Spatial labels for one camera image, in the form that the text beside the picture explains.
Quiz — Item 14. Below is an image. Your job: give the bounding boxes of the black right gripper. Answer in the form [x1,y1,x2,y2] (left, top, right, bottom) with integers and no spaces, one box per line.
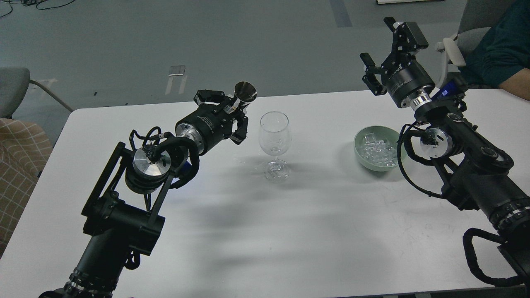
[359,17,435,109]

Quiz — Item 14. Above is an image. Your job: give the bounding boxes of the green bowl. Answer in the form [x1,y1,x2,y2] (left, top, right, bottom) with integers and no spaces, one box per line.
[354,126,407,172]

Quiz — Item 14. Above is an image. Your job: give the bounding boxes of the clear ice cubes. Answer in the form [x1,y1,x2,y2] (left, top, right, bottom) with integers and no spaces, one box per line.
[358,132,398,167]

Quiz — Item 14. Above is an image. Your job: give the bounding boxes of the clear wine glass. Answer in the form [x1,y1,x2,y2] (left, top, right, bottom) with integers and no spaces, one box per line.
[258,111,292,183]

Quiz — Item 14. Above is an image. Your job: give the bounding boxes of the grey office chair at right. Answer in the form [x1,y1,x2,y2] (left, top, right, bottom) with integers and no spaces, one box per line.
[435,0,514,88]

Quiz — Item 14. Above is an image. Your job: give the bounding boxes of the person in teal sweater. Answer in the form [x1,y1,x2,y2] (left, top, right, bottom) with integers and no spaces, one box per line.
[459,0,530,101]

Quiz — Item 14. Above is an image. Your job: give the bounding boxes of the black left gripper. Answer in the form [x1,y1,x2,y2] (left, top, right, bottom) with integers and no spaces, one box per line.
[175,90,248,155]

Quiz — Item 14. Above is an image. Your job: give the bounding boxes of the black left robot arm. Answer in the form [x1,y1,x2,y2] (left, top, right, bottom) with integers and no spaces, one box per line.
[40,82,257,298]

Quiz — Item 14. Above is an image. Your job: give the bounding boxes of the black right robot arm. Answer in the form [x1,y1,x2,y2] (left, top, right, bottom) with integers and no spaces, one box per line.
[360,17,530,290]

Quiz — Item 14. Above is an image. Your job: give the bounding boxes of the beige checkered cloth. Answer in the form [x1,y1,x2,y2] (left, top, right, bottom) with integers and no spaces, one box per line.
[0,118,53,255]

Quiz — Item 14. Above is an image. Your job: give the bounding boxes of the black floor cables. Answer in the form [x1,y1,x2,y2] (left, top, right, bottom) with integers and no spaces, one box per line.
[0,0,76,18]

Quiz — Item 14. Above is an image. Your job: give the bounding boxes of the steel double jigger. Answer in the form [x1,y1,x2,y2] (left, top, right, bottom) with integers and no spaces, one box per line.
[231,81,257,110]

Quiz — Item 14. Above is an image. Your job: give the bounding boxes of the grey chair at left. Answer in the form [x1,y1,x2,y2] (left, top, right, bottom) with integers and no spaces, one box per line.
[0,67,74,119]

